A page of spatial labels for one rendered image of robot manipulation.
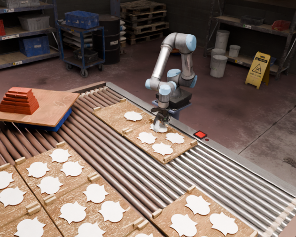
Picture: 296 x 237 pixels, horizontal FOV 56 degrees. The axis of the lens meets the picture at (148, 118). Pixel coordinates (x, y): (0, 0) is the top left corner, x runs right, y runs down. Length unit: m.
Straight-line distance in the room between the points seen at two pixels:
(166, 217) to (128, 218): 0.19
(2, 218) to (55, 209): 0.25
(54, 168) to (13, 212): 0.35
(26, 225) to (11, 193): 0.25
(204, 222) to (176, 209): 0.16
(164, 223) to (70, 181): 0.59
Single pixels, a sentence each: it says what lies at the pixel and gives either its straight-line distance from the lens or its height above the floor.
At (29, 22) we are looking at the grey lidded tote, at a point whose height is 0.80.
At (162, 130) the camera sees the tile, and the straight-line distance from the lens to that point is 2.09.
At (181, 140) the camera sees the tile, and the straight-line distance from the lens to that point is 2.01.
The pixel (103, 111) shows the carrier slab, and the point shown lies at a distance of 2.33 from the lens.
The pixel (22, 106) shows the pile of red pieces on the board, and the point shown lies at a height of 1.10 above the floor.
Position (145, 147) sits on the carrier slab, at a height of 0.94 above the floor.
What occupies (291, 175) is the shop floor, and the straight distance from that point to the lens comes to 3.58.
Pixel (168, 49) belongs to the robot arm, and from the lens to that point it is 2.17.
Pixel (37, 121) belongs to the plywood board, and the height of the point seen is 1.04.
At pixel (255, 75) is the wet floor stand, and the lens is 5.50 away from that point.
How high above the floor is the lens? 2.10
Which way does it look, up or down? 31 degrees down
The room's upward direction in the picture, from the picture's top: 3 degrees clockwise
